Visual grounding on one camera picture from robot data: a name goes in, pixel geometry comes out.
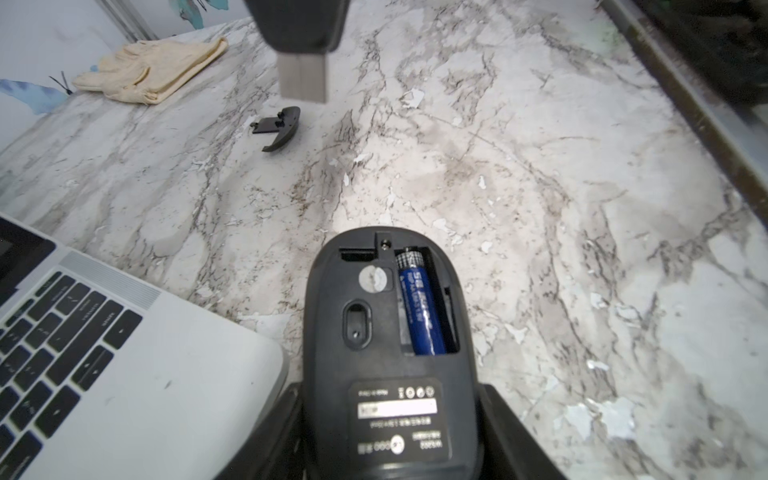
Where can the black mouse battery cover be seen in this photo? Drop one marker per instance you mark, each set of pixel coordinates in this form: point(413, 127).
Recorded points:
point(284, 124)

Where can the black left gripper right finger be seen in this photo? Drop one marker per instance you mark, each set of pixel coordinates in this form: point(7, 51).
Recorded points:
point(509, 450)

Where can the silver open laptop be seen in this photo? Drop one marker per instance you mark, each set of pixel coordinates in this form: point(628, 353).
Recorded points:
point(104, 376)

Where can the blue AA battery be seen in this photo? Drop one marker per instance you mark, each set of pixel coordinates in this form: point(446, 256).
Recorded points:
point(422, 316)

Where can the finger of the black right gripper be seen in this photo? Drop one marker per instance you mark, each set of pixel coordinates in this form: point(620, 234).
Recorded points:
point(300, 26)

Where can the black wireless mouse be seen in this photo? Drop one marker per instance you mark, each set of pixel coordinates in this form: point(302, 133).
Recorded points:
point(372, 408)

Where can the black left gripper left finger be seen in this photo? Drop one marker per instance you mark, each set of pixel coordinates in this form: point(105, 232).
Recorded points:
point(274, 450)

